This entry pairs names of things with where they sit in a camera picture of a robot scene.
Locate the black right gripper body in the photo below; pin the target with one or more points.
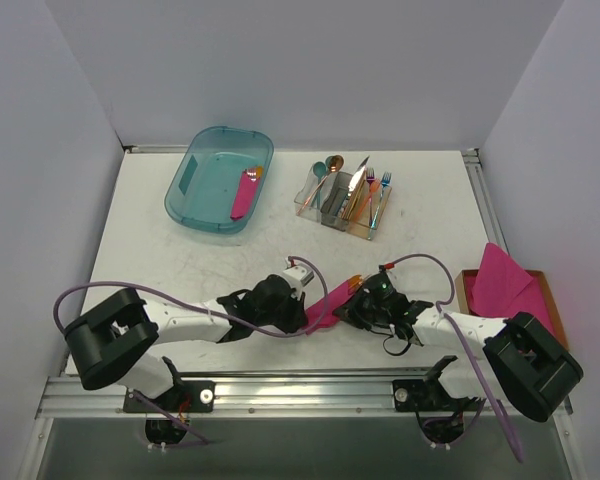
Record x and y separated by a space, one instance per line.
356 304

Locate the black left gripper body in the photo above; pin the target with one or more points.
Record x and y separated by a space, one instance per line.
290 310

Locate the pink paper napkin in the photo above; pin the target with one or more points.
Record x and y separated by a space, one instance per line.
321 315

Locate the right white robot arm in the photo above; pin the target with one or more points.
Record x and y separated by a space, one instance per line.
520 360

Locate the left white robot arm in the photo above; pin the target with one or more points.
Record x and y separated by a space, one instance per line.
110 343

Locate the brown napkin tray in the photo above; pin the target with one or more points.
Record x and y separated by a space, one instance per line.
559 331

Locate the pink napkin stack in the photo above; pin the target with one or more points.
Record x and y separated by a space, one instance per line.
501 289

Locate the rolled pink napkin bundle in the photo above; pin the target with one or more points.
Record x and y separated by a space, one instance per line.
245 194

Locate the clear acrylic utensil organizer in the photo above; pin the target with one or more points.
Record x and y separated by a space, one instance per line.
327 209

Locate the orange fork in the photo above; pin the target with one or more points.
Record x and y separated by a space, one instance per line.
373 187

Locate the teal plastic bin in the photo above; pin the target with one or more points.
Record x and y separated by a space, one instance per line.
202 191

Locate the blue iridescent fork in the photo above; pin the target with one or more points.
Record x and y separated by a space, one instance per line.
385 182

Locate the silver knife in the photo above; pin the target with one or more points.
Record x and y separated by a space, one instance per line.
353 187

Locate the purple fork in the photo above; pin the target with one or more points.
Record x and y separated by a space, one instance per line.
371 182

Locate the teal spoon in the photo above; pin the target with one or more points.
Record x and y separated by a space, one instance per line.
319 170

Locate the copper spoon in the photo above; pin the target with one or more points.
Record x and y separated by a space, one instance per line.
334 164

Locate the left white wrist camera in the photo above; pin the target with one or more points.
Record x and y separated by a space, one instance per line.
297 277

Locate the aluminium frame rail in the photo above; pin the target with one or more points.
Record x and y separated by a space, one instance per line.
296 394

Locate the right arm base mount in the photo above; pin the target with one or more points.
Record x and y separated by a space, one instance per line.
428 397

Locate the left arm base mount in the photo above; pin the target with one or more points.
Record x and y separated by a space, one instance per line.
184 396

